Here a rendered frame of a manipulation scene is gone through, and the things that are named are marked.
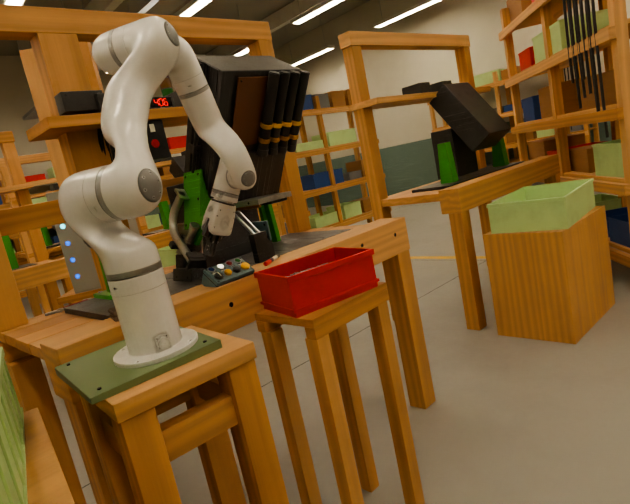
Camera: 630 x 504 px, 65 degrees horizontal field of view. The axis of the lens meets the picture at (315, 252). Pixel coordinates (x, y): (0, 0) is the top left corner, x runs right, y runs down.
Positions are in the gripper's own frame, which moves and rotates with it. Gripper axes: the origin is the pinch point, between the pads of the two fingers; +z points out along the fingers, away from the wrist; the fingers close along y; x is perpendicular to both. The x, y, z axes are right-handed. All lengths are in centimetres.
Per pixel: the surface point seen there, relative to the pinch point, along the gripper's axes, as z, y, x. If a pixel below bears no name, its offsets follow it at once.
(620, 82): -138, 216, -88
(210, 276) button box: 8.2, 0.3, -2.5
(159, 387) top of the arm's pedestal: 19, -49, -36
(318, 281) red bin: -1.8, 4.5, -36.9
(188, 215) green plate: -5.2, 16.6, 26.8
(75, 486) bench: 100, 0, 31
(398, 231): -20, 88, -28
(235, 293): 11.6, 5.8, -9.5
